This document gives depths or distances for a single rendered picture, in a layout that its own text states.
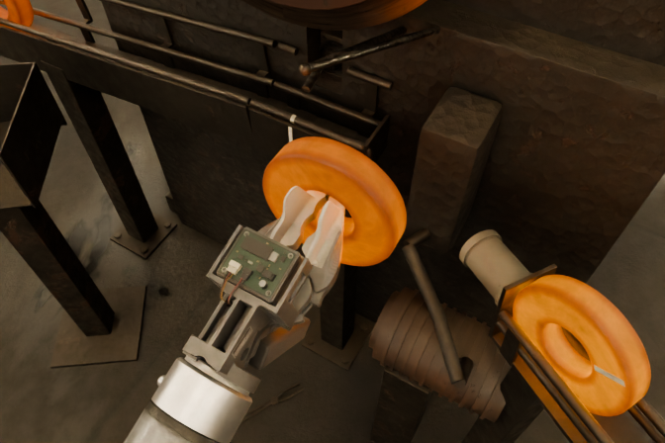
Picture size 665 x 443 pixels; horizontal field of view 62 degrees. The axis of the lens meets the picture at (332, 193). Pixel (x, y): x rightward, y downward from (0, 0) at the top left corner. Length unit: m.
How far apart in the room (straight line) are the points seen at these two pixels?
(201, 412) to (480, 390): 0.47
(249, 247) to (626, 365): 0.37
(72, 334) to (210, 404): 1.08
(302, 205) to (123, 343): 1.00
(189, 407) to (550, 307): 0.38
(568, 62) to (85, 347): 1.22
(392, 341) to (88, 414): 0.82
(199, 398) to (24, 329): 1.16
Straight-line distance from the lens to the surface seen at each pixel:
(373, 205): 0.52
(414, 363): 0.85
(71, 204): 1.79
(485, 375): 0.84
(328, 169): 0.51
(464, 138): 0.69
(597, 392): 0.68
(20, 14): 1.26
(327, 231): 0.53
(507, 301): 0.69
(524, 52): 0.72
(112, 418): 1.42
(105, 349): 1.49
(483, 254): 0.73
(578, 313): 0.62
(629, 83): 0.72
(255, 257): 0.48
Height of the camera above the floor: 1.28
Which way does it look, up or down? 51 degrees down
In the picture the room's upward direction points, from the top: straight up
